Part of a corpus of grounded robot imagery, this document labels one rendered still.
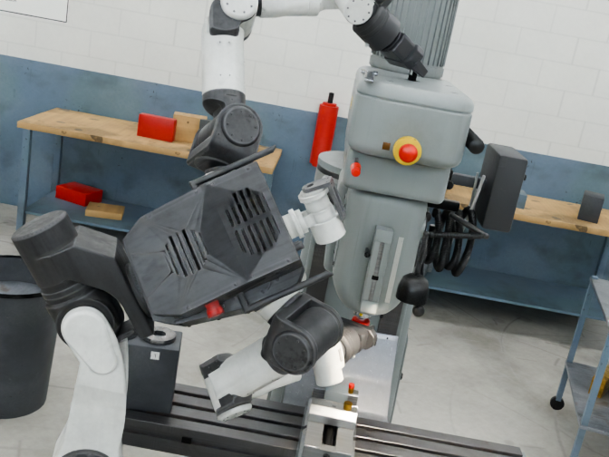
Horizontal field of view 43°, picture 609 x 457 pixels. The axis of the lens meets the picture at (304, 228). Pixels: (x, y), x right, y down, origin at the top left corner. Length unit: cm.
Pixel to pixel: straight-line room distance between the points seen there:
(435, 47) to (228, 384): 101
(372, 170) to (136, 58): 465
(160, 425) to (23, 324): 161
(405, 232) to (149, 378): 77
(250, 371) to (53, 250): 45
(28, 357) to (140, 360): 167
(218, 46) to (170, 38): 460
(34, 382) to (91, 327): 228
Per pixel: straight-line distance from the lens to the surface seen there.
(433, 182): 182
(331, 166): 240
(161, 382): 211
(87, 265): 152
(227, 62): 164
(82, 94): 647
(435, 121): 169
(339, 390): 212
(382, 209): 186
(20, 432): 378
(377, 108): 168
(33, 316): 361
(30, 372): 376
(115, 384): 160
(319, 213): 157
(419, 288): 176
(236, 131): 154
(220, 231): 140
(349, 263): 190
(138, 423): 212
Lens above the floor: 203
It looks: 16 degrees down
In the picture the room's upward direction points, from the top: 10 degrees clockwise
